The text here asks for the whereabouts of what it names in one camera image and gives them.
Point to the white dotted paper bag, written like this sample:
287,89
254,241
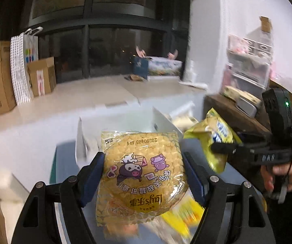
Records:
19,76

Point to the brown wrapper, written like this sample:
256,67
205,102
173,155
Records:
134,77

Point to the yellow green carton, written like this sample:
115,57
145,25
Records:
231,91

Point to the white drawer organizer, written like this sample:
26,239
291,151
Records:
250,68

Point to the yellow tissue pack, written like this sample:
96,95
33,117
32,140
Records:
184,118

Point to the yellow round chips packet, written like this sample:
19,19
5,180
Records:
141,172

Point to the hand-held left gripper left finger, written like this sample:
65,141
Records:
94,178

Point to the pink floral pouch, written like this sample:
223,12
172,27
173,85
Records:
237,43

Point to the blue tablecloth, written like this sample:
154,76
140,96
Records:
64,162

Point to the grey alarm clock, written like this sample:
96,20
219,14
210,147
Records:
246,106

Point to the cardboard piece on wall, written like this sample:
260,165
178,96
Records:
265,24

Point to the bright yellow snack packet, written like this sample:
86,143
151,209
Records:
181,213

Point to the dark blue small box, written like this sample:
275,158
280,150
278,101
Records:
139,67

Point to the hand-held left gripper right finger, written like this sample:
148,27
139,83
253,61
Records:
195,180

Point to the yellow snack bag blue label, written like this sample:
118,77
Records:
207,142

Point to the white bag with coloured squares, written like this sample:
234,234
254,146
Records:
32,45

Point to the wooden side shelf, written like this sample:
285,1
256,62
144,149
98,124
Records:
227,111

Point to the printed landscape gift box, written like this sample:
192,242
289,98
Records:
163,66

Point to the small open cardboard box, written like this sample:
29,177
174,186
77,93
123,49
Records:
40,78

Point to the pink horn decoration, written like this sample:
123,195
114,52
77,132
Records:
141,52
172,54

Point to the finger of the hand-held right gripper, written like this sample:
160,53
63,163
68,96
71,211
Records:
232,148
255,139

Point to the black window frame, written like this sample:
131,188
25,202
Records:
86,43

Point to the white cardboard box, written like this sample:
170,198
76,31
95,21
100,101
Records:
81,144

